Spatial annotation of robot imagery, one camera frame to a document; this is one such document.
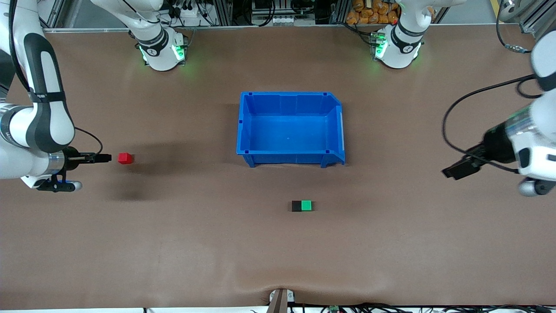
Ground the table cover mat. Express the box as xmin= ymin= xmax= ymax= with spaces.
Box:
xmin=0 ymin=25 xmax=556 ymax=310

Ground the white power strip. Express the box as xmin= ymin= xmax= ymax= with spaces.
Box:
xmin=167 ymin=4 xmax=205 ymax=27

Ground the blue plastic storage bin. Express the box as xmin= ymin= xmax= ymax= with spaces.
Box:
xmin=236 ymin=91 xmax=346 ymax=168

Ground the bag of orange snacks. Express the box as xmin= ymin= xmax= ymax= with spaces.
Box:
xmin=346 ymin=0 xmax=399 ymax=25

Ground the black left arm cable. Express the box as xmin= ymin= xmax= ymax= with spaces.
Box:
xmin=442 ymin=0 xmax=543 ymax=173

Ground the aluminium frame structure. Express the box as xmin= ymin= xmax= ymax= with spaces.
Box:
xmin=38 ymin=0 xmax=66 ymax=32
xmin=519 ymin=0 xmax=556 ymax=33

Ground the aluminium frame post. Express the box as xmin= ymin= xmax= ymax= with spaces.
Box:
xmin=212 ymin=0 xmax=233 ymax=27
xmin=329 ymin=0 xmax=350 ymax=24

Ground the metal table edge rail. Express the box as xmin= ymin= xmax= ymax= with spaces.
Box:
xmin=43 ymin=24 xmax=528 ymax=34

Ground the metal camera mount clamp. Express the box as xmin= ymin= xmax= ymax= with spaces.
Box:
xmin=269 ymin=288 xmax=295 ymax=313

